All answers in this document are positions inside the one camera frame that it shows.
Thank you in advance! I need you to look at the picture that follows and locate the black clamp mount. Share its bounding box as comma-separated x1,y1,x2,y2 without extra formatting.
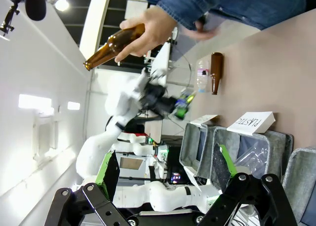
0,0,23,38

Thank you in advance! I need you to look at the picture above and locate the person's left hand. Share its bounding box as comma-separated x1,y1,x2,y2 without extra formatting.
115,5,179,63

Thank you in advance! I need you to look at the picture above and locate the small white sign card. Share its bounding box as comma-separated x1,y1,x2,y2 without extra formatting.
190,114,218,127

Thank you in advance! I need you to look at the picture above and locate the clear crumpled plastic waste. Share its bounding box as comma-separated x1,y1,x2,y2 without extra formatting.
233,139,270,174

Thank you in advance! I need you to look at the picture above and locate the brown glass beer bottle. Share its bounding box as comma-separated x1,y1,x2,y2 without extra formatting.
82,23,146,72
210,52,224,95

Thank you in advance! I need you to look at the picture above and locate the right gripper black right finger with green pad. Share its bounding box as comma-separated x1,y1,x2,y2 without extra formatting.
197,143,298,226

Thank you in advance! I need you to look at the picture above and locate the person's left denim forearm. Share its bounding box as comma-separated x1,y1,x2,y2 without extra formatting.
157,0,223,32

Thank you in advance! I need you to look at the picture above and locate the clear plastic water bottle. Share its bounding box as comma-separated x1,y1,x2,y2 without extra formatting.
196,59,211,93

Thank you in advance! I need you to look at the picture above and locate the grey felt basket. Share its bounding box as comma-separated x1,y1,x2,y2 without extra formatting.
281,146,316,226
209,126,295,194
179,123,218,180

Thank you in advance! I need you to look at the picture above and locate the round ceiling lamp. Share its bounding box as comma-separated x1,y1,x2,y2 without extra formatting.
53,0,70,12

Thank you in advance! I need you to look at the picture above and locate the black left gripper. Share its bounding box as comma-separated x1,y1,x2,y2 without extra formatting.
140,84,198,120

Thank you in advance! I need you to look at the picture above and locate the white metal stand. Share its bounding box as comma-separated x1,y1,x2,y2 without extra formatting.
144,25,179,86

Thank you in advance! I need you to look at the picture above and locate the white card reading plastic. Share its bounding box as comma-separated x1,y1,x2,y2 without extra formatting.
226,111,276,135

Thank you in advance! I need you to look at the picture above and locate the person's right hand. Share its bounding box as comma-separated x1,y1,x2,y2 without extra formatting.
183,20,220,41

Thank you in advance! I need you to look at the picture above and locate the person's denim shirt torso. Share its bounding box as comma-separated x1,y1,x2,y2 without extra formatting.
127,0,307,31

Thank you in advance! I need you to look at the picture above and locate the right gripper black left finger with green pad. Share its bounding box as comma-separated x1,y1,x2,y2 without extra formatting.
44,150,129,226

